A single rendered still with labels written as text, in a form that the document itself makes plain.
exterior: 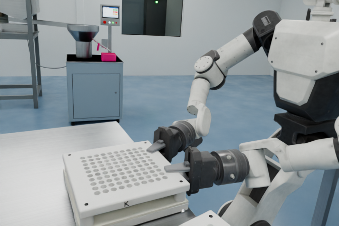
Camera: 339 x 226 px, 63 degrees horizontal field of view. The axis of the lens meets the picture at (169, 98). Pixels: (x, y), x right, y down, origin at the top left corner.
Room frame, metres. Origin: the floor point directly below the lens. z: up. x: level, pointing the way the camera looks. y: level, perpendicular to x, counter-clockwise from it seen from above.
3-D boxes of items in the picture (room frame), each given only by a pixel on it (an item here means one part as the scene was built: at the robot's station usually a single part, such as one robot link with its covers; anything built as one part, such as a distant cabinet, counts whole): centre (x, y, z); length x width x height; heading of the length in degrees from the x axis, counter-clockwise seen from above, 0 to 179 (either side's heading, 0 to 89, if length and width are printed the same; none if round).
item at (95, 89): (3.33, 0.94, 0.38); 0.63 x 0.57 x 0.76; 110
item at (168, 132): (0.79, -0.01, 0.93); 0.12 x 0.10 x 0.13; 150
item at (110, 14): (3.53, 0.79, 1.07); 0.23 x 0.10 x 0.62; 110
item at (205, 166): (0.64, -0.12, 0.93); 0.12 x 0.10 x 0.13; 110
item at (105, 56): (3.19, 0.73, 0.80); 0.16 x 0.12 x 0.09; 110
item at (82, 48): (3.36, 1.00, 0.95); 0.49 x 0.36 x 0.38; 110
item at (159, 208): (0.60, 0.10, 0.88); 0.24 x 0.24 x 0.02; 28
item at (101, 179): (0.60, 0.10, 0.93); 0.25 x 0.24 x 0.02; 28
